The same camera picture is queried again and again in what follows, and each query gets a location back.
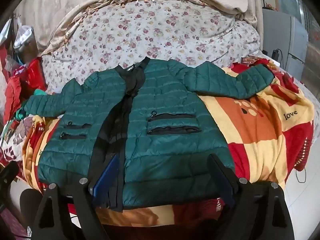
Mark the clear plastic bag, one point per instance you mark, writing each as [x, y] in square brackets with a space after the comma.
[23, 37]

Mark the red yellow checkered blanket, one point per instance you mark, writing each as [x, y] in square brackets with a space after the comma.
[260, 130]

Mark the dark printed packet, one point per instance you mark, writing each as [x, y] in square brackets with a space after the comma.
[7, 132]

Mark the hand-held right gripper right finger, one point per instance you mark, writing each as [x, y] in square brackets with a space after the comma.
[223, 177]

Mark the maroon white leaf-pattern blanket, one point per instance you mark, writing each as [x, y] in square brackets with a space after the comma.
[15, 152]

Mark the grey refrigerator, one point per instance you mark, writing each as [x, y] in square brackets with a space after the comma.
[287, 37]

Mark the red puffer jacket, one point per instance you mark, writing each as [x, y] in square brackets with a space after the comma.
[20, 85]

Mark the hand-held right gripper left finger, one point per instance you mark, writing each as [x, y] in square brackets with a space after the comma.
[107, 177]

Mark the floral bed sheet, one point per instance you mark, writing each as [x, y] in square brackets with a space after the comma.
[155, 30]

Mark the teal green garment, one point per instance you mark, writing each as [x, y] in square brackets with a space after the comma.
[23, 112]

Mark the green quilted jacket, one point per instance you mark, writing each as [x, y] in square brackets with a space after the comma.
[160, 120]

